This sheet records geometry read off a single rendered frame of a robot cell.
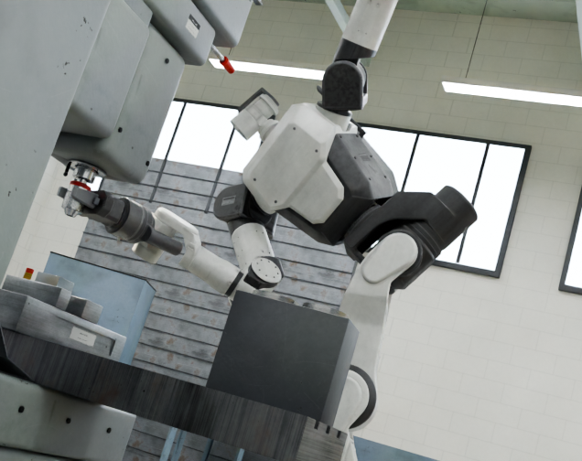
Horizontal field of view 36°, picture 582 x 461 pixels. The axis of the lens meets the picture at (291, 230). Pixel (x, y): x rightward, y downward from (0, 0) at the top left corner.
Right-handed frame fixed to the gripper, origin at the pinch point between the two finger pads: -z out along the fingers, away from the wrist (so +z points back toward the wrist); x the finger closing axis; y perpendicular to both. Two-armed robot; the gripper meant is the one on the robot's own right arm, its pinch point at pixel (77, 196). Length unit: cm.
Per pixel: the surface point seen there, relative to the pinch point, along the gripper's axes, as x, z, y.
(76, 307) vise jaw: 6.6, 4.9, 22.8
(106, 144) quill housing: 12.1, -4.5, -9.8
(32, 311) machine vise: 13.2, -8.1, 26.9
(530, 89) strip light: -227, 500, -302
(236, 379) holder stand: 50, 14, 29
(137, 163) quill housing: 8.3, 6.3, -10.4
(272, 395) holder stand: 56, 17, 30
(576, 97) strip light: -191, 516, -300
